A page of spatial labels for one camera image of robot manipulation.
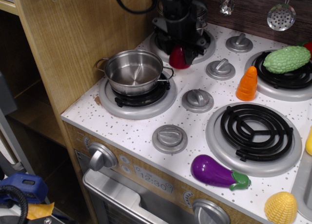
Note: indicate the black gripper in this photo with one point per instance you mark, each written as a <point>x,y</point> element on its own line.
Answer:
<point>182,32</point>

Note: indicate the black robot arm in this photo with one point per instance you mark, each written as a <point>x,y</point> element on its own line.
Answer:
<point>177,9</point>

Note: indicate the grey stove knob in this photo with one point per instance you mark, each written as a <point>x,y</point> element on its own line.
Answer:
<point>220,70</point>
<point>239,44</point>
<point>197,101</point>
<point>169,139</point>

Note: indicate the small steel pan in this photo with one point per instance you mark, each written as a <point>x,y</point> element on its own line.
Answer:
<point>133,72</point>

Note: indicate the grey stove knob back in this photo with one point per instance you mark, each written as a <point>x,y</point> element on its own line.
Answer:
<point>239,44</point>

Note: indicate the grey stove knob front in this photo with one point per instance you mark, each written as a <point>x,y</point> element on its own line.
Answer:
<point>169,139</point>

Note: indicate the back left burner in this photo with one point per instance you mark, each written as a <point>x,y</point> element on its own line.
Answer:
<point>200,58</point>

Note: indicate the burner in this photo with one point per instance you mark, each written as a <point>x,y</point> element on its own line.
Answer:
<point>294,86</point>
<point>200,58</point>
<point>139,107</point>
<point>253,139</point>

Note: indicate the steel pot with lid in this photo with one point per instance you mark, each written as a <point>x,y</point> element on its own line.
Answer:
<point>202,14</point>

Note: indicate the hanging steel utensil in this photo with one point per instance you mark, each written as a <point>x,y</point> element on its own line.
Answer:
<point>227,7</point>

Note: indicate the front left burner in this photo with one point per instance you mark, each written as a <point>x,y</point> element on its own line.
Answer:
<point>139,107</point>

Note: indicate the orange toy carrot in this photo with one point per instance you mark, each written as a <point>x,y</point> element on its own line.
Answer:
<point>246,90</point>

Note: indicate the hanging steel skimmer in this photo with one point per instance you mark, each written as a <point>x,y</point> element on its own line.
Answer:
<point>281,17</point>

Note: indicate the green toy bitter gourd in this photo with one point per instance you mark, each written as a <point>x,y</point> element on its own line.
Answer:
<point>287,59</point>

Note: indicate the back right burner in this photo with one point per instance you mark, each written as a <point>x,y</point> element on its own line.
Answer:
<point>294,86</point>

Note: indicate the purple toy eggplant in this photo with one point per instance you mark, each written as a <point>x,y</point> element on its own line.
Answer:
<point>208,171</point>

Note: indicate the front right burner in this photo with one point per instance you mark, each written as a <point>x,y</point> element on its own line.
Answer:
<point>253,139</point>

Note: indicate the wooden shelf cabinet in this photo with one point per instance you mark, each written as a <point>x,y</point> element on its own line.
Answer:
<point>48,49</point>

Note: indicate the red toy pepper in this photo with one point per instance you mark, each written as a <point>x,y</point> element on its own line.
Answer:
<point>307,46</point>

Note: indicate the left oven dial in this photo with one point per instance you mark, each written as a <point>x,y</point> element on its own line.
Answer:
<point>101,157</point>

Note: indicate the oven dial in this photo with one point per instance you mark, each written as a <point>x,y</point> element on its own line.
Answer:
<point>207,212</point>
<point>101,157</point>

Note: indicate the yellow toy at right edge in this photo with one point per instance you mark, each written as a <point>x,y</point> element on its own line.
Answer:
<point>308,144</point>

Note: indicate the right oven dial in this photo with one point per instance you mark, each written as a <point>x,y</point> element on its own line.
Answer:
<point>207,212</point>

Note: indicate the grey toy sink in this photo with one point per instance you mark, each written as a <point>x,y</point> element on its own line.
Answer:
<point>302,187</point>

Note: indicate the yellow toy corn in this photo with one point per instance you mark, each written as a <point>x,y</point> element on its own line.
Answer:
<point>281,208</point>

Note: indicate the blue device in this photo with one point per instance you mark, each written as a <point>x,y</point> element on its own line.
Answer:
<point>32,186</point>

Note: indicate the orange tape piece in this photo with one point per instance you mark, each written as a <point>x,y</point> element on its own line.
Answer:
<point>36,211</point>

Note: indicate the grey oven door handle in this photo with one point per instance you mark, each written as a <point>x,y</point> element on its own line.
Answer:
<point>119,196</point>

